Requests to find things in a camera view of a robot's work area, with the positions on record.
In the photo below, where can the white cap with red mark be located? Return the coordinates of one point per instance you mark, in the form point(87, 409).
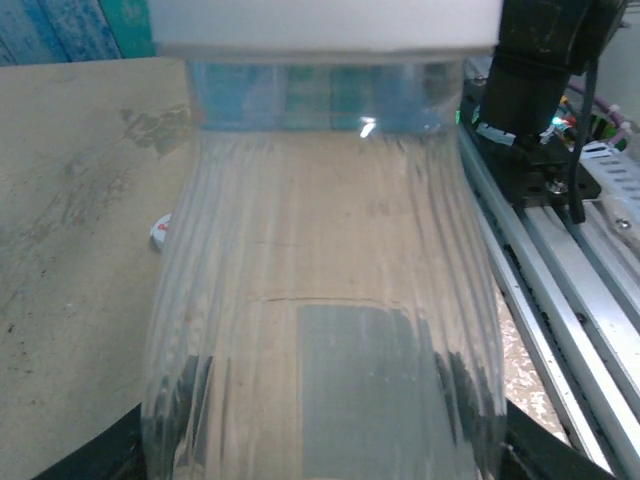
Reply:
point(161, 232)

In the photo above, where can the small circuit board with LEDs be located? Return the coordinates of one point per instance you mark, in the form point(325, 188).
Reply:
point(557, 127)

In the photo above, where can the aluminium mounting rail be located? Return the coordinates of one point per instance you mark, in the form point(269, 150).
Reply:
point(550, 290)

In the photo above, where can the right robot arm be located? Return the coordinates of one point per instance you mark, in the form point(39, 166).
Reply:
point(530, 65)

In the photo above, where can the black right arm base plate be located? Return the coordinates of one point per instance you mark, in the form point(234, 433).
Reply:
point(540, 187)

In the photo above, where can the clear bottle with green label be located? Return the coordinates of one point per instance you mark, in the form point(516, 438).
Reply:
point(325, 250)

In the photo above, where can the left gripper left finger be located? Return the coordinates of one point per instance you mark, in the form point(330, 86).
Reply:
point(110, 450)

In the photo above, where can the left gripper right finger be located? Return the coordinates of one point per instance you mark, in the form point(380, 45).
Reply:
point(540, 455)

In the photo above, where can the white plastic bottle cap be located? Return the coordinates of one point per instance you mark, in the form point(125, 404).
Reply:
point(325, 25)

